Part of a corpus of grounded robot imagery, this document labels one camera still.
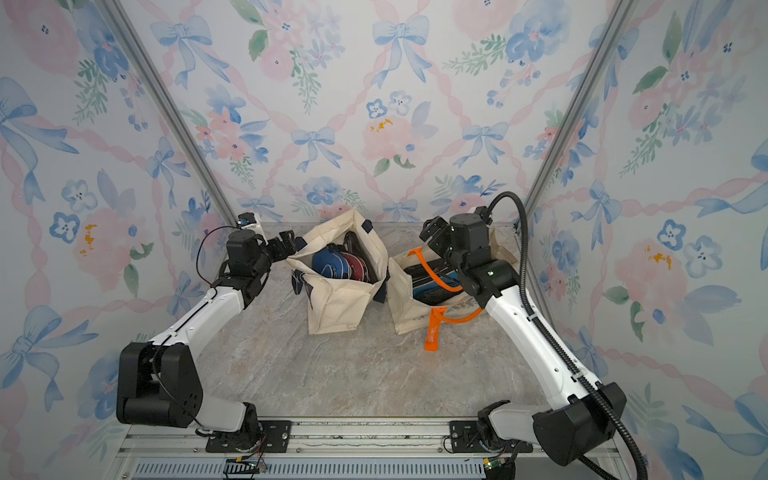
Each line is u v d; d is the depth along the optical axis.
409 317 0.83
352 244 1.02
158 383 0.46
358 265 0.90
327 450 0.73
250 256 0.66
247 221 0.73
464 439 0.74
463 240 0.53
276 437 0.74
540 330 0.44
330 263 0.90
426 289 0.83
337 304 0.83
